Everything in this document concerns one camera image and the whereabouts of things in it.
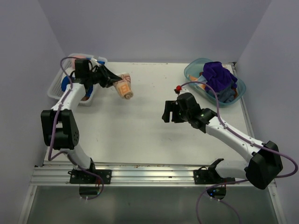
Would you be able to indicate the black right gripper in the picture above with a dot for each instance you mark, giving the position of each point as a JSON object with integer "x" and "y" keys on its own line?
{"x": 169, "y": 107}

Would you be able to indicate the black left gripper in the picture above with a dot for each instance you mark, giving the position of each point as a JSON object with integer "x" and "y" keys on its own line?
{"x": 108, "y": 77}

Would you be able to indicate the orange blue printed towel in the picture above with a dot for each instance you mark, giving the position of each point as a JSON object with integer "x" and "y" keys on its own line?
{"x": 123, "y": 87}

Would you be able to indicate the royal blue towel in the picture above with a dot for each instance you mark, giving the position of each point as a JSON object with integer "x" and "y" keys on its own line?
{"x": 65, "y": 81}

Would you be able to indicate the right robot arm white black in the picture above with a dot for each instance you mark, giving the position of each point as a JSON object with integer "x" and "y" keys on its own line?
{"x": 262, "y": 162}

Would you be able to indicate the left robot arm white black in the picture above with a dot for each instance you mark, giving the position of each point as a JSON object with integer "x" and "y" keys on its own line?
{"x": 60, "y": 130}

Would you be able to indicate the pink rolled towel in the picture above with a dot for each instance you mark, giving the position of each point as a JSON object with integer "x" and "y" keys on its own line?
{"x": 74, "y": 57}

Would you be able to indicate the white rolled towel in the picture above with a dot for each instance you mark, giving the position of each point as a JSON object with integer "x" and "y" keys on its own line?
{"x": 68, "y": 71}

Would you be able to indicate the purple towel in tub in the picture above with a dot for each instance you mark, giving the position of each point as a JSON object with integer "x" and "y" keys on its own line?
{"x": 218, "y": 77}

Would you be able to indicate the grey-blue towel in tub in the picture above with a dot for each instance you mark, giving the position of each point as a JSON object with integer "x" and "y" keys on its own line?
{"x": 226, "y": 96}

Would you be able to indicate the aluminium mounting rail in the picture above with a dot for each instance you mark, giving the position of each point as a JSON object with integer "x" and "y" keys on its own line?
{"x": 58, "y": 173}

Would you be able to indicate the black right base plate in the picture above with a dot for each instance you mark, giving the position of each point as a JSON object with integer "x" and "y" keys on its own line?
{"x": 204, "y": 176}

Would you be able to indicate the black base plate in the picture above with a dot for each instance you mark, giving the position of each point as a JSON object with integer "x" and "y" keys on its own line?
{"x": 99, "y": 176}
{"x": 204, "y": 176}

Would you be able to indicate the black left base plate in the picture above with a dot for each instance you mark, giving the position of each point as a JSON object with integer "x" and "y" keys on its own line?
{"x": 99, "y": 176}

